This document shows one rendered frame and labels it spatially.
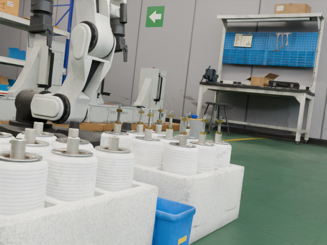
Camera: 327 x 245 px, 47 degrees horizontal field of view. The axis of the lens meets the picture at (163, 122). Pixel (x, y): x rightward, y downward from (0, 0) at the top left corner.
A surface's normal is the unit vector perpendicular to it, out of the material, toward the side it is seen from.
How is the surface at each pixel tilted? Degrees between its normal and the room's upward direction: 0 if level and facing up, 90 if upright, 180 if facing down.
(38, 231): 90
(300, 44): 90
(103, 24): 66
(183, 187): 90
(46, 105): 90
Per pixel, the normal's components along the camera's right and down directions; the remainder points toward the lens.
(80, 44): -0.52, -0.01
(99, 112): 0.85, 0.12
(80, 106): 0.78, 0.40
